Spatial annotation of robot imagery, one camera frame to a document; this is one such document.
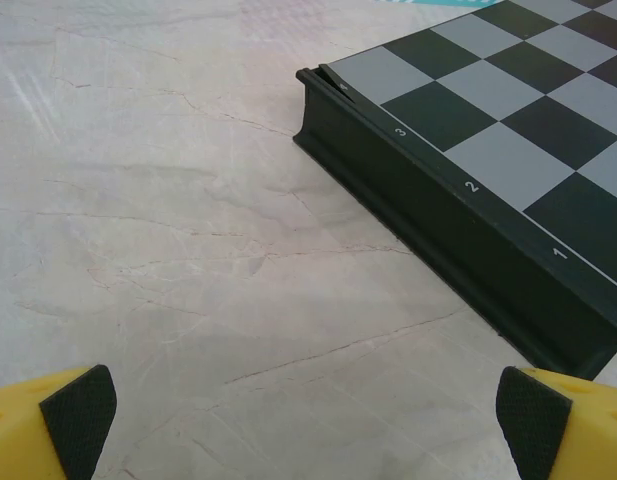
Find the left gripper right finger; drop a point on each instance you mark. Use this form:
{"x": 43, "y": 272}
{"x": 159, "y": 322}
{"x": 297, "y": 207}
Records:
{"x": 563, "y": 430}

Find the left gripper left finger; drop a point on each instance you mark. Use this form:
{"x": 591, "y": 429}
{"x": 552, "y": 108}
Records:
{"x": 63, "y": 430}

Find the black folding chessboard box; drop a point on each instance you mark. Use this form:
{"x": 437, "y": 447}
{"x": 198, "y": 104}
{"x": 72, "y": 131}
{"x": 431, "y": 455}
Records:
{"x": 488, "y": 150}

